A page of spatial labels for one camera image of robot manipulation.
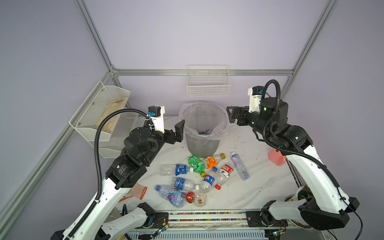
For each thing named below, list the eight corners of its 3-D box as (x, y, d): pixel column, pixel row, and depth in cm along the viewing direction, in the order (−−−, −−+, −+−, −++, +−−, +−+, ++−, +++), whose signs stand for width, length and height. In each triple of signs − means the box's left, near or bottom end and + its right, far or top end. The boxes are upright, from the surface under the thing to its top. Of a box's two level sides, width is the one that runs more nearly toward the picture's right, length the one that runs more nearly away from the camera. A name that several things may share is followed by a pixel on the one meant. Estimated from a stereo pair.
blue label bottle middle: (171, 192, 84) (170, 188, 79) (173, 181, 88) (171, 177, 83) (200, 192, 84) (200, 188, 79) (199, 181, 88) (200, 177, 83)
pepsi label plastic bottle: (198, 188, 84) (198, 186, 81) (211, 167, 92) (212, 165, 89) (206, 194, 82) (207, 192, 79) (219, 172, 90) (220, 170, 87)
